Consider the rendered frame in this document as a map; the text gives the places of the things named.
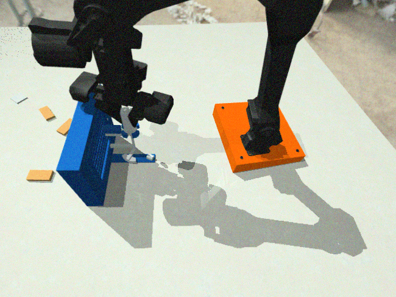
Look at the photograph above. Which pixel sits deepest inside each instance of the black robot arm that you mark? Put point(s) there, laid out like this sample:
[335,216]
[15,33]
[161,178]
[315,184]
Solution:
[105,27]

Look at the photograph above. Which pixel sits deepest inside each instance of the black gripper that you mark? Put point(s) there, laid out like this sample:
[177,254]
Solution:
[122,91]

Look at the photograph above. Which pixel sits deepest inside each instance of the blue slatted panel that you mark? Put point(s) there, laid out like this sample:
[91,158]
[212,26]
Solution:
[88,151]

